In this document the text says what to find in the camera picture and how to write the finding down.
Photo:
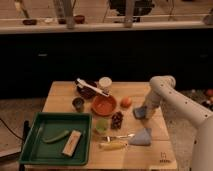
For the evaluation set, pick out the green cucumber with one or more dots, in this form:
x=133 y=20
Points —
x=56 y=137

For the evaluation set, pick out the small dark cup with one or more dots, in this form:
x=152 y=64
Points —
x=78 y=104

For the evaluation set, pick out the dark grape bunch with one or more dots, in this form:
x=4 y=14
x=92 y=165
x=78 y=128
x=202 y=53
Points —
x=116 y=120

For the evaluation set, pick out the light green cup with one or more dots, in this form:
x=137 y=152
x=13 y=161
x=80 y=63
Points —
x=101 y=126

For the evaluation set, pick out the dark brown bowl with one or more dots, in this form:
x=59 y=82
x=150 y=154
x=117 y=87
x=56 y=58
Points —
x=86 y=92

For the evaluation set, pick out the dark bowl on shelf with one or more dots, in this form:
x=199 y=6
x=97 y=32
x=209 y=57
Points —
x=29 y=22

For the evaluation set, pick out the orange peach fruit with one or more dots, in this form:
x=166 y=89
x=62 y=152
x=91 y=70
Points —
x=126 y=102

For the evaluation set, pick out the blue cloth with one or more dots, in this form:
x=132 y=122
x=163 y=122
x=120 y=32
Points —
x=142 y=138

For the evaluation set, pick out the white cup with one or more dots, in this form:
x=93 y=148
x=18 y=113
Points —
x=105 y=83

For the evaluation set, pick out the blue sponge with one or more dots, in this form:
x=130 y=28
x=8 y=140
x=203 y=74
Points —
x=139 y=113

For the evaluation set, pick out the red bowl on shelf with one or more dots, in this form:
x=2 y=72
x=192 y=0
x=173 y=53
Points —
x=79 y=19

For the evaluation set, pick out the wooden block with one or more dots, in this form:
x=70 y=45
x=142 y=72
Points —
x=72 y=143

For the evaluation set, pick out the green plastic tray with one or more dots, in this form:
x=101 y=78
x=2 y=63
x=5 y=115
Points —
x=48 y=136

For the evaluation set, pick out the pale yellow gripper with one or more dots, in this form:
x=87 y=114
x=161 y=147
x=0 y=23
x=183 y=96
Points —
x=149 y=111

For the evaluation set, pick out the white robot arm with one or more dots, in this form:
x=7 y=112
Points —
x=163 y=88

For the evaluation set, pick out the yellow corn cob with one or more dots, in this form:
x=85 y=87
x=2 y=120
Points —
x=112 y=145

